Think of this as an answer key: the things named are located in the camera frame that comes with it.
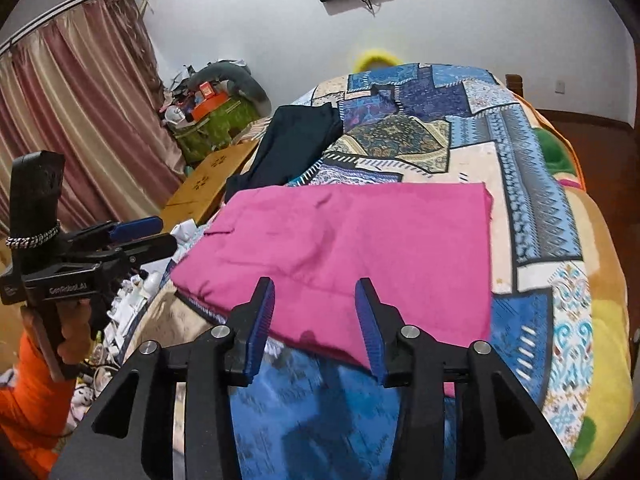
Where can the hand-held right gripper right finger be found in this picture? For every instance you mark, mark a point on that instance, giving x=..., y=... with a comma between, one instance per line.
x=368, y=332

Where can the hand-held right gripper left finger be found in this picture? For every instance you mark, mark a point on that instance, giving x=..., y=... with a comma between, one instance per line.
x=262, y=332

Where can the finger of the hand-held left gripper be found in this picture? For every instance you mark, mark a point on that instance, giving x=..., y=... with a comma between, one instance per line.
x=135, y=227
x=150, y=249

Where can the magenta pants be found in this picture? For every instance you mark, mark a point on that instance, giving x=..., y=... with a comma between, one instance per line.
x=350, y=240

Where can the person's left forearm orange sleeve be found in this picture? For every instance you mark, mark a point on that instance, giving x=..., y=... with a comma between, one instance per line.
x=30, y=410

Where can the dark navy pants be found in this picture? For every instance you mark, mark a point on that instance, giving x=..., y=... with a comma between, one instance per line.
x=290, y=145

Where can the person's left hand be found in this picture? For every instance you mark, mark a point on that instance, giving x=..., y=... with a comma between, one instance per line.
x=75, y=332

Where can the pile of white clutter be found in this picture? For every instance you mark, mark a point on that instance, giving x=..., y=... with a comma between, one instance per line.
x=135, y=300

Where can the brown cardboard box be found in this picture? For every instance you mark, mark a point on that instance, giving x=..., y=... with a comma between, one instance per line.
x=210, y=185

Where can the pink striped curtain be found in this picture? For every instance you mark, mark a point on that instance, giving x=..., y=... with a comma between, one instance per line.
x=75, y=110

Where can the green patterned bag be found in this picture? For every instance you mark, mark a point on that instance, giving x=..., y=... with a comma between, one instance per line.
x=220, y=127

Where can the orange box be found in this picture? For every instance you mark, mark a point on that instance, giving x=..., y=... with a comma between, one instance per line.
x=207, y=107

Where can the small red box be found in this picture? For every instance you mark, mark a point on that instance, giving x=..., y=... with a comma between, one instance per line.
x=206, y=91

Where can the blue patchwork bedspread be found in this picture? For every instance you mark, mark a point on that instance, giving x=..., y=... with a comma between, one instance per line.
x=525, y=160

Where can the yellow fuzzy item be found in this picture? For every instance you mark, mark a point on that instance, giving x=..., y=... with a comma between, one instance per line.
x=375, y=59

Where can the white curtain rail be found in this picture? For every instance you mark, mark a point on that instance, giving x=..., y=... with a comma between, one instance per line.
x=50, y=10

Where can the wooden bed post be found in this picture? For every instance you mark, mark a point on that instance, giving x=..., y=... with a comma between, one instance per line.
x=513, y=84

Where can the white wall socket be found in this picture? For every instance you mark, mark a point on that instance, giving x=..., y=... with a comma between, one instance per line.
x=560, y=86

